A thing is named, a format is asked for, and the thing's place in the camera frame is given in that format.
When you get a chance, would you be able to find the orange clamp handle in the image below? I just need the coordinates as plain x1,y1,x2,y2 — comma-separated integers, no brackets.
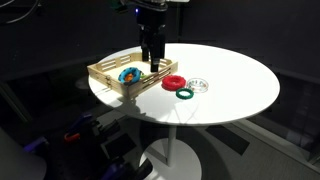
63,132,81,144

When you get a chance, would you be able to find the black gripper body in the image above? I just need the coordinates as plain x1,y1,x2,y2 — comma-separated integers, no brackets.
135,5,168,33

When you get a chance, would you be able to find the clear printed toy ring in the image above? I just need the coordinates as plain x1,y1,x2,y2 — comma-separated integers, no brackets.
185,77,210,94

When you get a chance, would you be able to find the white table pedestal base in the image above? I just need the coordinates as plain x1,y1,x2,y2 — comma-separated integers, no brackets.
139,124,203,180

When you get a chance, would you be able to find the slatted wooden tray box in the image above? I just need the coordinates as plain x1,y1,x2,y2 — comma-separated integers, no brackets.
87,51,179,100

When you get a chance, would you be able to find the white rounded object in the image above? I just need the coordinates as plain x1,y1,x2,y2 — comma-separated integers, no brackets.
0,128,48,180

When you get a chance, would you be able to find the blue dotted toy ring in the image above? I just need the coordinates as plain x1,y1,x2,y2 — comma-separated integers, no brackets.
117,66,143,85

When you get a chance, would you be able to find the black cable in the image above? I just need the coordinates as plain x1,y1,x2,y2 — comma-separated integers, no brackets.
0,0,43,26

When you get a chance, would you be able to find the green thin toy ring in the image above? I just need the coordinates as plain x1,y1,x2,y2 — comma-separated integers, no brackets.
175,87,195,101

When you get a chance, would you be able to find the red ribbed toy ring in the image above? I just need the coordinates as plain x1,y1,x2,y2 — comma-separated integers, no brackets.
161,74,187,92

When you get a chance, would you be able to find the purple black clamp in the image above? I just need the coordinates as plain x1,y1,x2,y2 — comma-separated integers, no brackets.
23,135,51,154
68,113,95,134
98,160,134,180

